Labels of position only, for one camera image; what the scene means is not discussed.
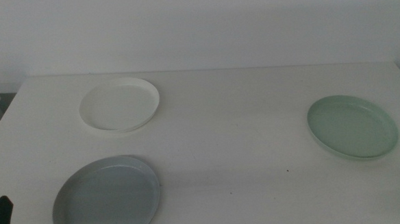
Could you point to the pale green shallow bowl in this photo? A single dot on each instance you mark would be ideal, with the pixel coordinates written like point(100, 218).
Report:
point(353, 128)

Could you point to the white shallow bowl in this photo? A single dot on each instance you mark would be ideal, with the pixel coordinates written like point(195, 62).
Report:
point(119, 106)

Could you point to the grey shallow bowl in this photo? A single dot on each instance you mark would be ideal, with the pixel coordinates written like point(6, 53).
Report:
point(105, 202)

